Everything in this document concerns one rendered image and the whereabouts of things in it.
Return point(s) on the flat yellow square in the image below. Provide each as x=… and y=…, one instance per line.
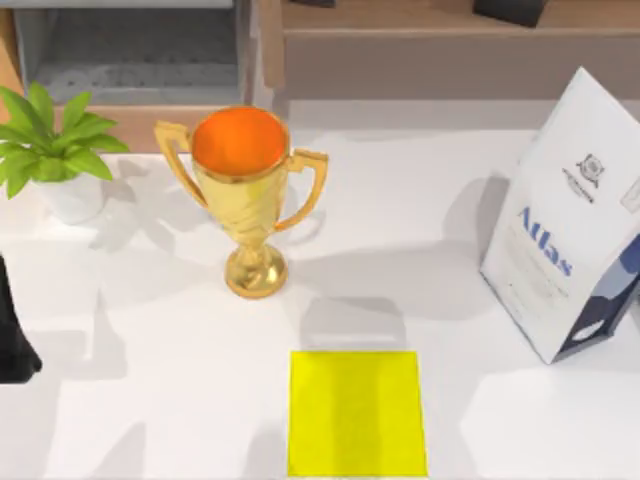
x=356, y=415

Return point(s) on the gold trophy cup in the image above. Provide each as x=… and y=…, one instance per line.
x=242, y=200

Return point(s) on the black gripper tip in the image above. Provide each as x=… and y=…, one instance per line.
x=12, y=340

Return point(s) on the black object on shelf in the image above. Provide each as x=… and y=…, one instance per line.
x=507, y=10

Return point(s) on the green plant in white pot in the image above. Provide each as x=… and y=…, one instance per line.
x=50, y=150

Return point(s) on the white and blue book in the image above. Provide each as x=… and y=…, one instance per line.
x=560, y=235

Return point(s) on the wooden open shelf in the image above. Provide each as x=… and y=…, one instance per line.
x=450, y=45

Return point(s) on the pulled-out wooden drawer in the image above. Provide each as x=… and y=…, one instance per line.
x=135, y=75

